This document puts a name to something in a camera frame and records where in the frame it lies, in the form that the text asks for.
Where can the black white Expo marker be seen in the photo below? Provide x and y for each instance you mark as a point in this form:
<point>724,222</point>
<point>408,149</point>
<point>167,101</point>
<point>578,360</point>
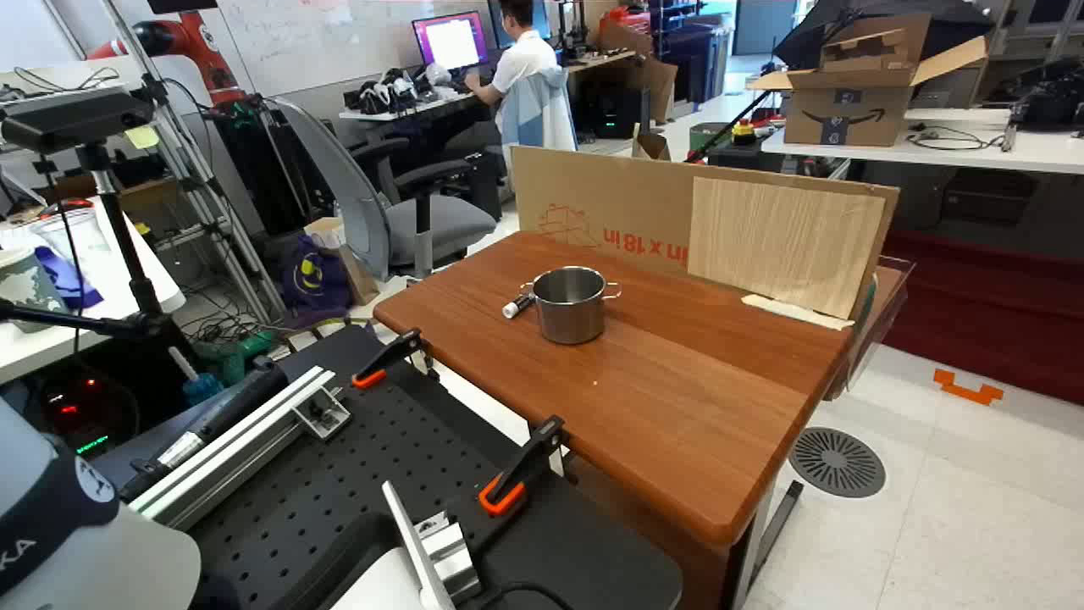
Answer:
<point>517,307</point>

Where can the stainless steel pot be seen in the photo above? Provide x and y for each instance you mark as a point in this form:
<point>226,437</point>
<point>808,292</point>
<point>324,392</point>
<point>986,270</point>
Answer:
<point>571,302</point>

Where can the orange floor marker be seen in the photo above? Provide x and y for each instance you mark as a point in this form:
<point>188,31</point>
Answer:
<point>980,395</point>

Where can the brown cardboard sheet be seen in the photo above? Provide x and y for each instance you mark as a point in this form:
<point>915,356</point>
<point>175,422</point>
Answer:
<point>627,209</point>

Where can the black orange clamp far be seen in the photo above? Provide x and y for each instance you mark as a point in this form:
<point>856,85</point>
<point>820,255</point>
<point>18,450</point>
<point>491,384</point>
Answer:
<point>408,346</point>

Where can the black orange clamp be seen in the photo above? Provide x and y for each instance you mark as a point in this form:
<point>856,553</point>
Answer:
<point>508,485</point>
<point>408,346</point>

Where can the black orange clamp near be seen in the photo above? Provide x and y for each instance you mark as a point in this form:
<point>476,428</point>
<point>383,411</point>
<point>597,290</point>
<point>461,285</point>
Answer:
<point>508,485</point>

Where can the wooden table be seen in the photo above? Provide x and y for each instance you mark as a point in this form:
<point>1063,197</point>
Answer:
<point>680,415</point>

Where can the grey office chair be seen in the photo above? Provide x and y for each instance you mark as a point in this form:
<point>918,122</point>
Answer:
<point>389,236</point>

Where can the person in white shirt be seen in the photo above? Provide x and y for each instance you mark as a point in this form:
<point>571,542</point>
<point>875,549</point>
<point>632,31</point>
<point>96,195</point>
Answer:
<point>530,88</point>

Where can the black perforated breadboard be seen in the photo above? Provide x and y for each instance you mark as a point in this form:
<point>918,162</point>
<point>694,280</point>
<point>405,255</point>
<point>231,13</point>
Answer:
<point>312,518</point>

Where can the white flat stick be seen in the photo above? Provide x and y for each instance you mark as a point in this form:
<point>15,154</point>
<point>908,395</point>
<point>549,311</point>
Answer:
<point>798,311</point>

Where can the light wooden board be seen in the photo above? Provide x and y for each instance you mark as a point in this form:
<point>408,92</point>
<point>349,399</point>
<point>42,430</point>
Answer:
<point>798,241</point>

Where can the computer monitor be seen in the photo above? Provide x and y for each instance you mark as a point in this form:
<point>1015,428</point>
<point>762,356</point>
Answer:
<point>452,37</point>

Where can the round floor drain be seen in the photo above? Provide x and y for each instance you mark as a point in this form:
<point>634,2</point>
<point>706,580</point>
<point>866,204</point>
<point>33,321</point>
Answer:
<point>839,460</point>

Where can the open Amazon cardboard box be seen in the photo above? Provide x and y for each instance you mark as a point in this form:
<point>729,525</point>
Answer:
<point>849,76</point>

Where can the white table right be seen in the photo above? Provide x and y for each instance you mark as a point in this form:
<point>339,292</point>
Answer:
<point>957,141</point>

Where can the silver aluminium rail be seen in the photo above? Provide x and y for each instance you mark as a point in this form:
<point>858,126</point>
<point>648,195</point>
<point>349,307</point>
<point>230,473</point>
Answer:
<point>302,408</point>

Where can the silver metal bracket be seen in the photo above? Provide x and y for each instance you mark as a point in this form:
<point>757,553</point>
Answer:
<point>438,560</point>

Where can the black camera tripod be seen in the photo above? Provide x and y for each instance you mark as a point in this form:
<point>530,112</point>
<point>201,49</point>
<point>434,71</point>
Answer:
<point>83,122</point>

